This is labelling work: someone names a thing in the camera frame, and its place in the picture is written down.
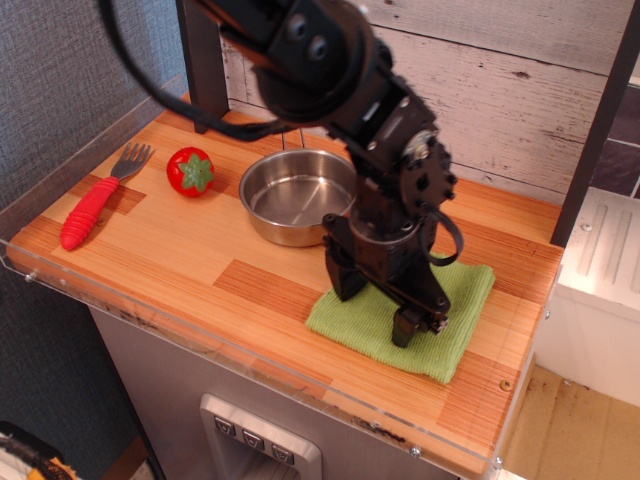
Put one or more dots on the grey toy cabinet front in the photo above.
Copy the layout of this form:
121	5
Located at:
165	383

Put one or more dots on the red toy tomato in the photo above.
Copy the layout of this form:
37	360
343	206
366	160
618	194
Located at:
190	172

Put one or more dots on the yellow black object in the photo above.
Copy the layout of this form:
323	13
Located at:
40	466

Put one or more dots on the stainless steel pot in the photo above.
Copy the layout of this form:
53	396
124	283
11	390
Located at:
288	193

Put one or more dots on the dark right frame post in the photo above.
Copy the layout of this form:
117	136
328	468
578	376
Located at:
613	93

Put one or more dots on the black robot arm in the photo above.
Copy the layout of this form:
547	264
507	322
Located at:
319	64

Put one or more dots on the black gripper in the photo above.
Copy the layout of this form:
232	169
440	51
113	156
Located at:
400	267

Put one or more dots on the silver dispenser button panel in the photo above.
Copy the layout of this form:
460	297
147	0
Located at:
247	446

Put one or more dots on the dark frame post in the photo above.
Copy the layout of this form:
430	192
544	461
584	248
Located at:
203	59
613	93

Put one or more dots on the red handled toy fork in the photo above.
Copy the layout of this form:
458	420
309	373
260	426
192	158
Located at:
85	215

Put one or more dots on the dark left frame post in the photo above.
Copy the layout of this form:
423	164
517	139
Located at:
203	59

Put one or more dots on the white plastic side unit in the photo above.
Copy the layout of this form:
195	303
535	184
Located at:
590	331

